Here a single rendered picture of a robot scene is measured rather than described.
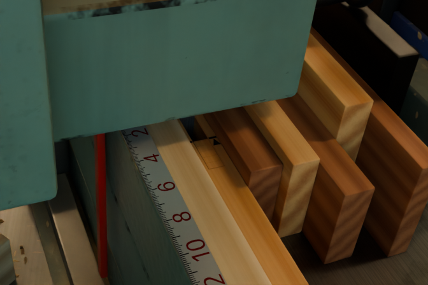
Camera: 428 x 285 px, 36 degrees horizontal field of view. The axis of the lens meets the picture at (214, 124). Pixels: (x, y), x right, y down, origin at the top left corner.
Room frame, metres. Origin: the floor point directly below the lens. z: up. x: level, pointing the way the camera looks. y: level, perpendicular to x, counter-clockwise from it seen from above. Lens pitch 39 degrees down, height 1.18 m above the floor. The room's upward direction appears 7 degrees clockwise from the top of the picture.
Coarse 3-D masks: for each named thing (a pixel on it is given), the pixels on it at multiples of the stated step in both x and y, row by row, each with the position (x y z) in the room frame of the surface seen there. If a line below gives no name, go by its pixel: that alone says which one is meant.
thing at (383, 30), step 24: (312, 24) 0.36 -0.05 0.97; (336, 24) 0.34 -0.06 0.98; (360, 24) 0.32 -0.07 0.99; (384, 24) 0.32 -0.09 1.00; (336, 48) 0.34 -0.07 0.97; (360, 48) 0.32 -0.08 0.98; (384, 48) 0.30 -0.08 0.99; (408, 48) 0.30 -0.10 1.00; (360, 72) 0.31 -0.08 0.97; (384, 72) 0.30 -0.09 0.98; (408, 72) 0.29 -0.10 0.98; (384, 96) 0.29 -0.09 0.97
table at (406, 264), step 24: (72, 144) 0.36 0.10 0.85; (120, 216) 0.25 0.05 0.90; (120, 240) 0.25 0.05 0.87; (288, 240) 0.24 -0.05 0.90; (360, 240) 0.25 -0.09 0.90; (120, 264) 0.25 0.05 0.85; (312, 264) 0.23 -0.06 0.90; (336, 264) 0.23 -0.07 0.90; (360, 264) 0.23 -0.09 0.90; (384, 264) 0.23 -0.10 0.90; (408, 264) 0.24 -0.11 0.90
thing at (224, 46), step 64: (64, 0) 0.24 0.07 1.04; (128, 0) 0.24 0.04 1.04; (192, 0) 0.26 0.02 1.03; (256, 0) 0.27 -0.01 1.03; (64, 64) 0.23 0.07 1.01; (128, 64) 0.24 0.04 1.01; (192, 64) 0.26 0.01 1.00; (256, 64) 0.27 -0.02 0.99; (64, 128) 0.23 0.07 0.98; (128, 128) 0.24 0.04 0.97
